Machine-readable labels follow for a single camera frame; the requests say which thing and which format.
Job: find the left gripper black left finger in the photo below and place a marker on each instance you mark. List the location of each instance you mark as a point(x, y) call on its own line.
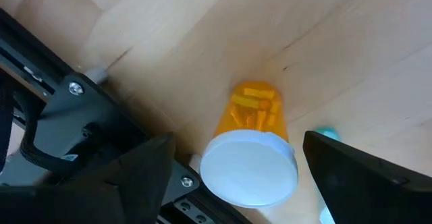
point(148, 170)

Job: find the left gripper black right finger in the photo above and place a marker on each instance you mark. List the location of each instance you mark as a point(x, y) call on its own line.
point(351, 183)

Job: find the large orange pill bottle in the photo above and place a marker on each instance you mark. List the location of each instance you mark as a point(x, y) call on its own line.
point(249, 170)

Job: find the small teal pill bottle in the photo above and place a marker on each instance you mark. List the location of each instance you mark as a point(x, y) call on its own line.
point(329, 133)

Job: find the white plastic frame spacer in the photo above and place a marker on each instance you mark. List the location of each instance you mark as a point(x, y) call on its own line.
point(96, 74)
point(195, 162)

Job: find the black aluminium table frame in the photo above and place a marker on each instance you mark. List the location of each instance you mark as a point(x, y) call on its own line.
point(67, 116)

